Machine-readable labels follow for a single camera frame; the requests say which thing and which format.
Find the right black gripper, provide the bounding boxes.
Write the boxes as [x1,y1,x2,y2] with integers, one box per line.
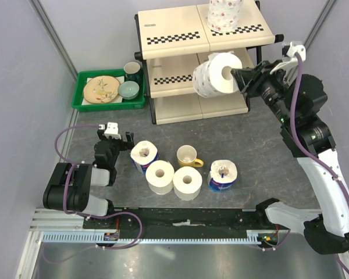
[232,59,294,126]

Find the plain white paper towel roll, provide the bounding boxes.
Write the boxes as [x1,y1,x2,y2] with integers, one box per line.
[145,160,175,195]
[173,166,202,201]

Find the floral white paper towel roll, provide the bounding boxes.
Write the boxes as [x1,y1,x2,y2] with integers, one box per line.
[206,0,244,33]

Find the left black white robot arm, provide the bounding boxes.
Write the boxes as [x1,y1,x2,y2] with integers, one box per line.
[42,129,134,228]

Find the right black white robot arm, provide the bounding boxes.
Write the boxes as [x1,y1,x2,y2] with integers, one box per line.
[231,61,349,255]

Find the cream three-tier shelf rack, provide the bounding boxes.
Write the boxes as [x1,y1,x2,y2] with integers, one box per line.
[134,1,284,124]

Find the blue wrapped paper towel roll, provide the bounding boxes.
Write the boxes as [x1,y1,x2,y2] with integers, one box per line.
[130,141,159,174]
[207,160,238,192]

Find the green plastic tray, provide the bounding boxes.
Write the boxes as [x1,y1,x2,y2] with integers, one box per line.
[72,69,145,112]

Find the light green ceramic bowl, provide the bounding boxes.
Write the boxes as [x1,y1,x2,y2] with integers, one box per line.
[118,81,140,100]

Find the floral ceramic plate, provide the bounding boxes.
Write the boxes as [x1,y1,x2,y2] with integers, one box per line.
[83,75,121,105]

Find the dark green mug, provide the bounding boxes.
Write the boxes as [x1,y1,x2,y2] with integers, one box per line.
[123,62,141,84]

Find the yellow ceramic mug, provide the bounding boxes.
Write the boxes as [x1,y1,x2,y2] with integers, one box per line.
[176,145,204,167]

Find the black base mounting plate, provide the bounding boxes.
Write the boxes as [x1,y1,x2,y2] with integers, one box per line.
[83,206,291,242]

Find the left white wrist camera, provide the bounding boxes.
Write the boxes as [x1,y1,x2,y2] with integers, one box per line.
[104,122,122,140]

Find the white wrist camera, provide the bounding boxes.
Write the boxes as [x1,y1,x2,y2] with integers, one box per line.
[104,122,122,140]
[270,41,306,75]

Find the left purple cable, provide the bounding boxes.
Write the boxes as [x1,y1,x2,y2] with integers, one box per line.
[42,123,143,264]

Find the purple cable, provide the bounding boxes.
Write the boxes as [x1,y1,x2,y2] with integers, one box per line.
[42,123,143,264]
[255,52,349,279]

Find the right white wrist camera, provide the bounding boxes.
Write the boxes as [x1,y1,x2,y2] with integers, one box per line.
[270,41,306,75]

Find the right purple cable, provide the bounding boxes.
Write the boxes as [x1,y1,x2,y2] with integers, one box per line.
[255,52,349,279]

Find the blue slotted cable duct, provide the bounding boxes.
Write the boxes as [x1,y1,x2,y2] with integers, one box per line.
[42,231,277,245]

